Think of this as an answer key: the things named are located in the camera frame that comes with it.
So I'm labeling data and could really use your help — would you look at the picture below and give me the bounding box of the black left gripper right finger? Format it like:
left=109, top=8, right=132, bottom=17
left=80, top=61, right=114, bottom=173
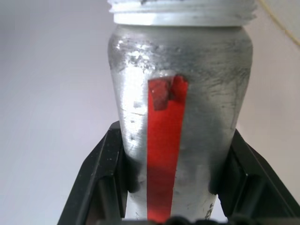
left=210, top=128, right=300, bottom=225

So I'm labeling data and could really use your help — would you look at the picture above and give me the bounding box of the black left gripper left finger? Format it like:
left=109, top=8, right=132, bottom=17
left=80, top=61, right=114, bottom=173
left=57, top=121, right=129, bottom=225

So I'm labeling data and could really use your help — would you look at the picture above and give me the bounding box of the silver jar with red stripe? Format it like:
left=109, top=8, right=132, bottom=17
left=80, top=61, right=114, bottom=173
left=107, top=0, right=258, bottom=222

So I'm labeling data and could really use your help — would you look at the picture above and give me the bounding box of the thin yellow string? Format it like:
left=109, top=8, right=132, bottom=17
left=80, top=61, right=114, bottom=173
left=257, top=0, right=300, bottom=45

